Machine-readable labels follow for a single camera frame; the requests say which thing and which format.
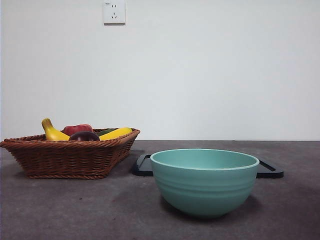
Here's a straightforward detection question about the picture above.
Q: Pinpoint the green avocado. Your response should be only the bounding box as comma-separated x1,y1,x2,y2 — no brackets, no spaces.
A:
96,128,118,137

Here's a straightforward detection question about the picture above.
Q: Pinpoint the white wall power socket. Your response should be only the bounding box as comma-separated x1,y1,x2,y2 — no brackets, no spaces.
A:
103,0,126,26

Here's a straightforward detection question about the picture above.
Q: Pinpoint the teal ribbed bowl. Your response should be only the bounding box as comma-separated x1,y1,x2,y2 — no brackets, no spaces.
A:
150,148,261,220

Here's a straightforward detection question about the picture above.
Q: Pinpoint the yellow banana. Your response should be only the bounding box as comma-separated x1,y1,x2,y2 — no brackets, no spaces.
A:
41,118,133,142

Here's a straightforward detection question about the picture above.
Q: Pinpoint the black rectangular tray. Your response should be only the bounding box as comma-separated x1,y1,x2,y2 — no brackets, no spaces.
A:
131,153,285,179

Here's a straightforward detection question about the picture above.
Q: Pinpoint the brown wicker basket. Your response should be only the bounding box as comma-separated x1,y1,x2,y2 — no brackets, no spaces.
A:
0,127,141,180

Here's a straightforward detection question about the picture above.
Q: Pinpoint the dark purple plum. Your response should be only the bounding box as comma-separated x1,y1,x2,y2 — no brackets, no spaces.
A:
68,131,101,142

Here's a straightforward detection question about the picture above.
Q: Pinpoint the red apple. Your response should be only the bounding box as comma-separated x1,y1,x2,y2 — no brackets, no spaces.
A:
62,124,95,137

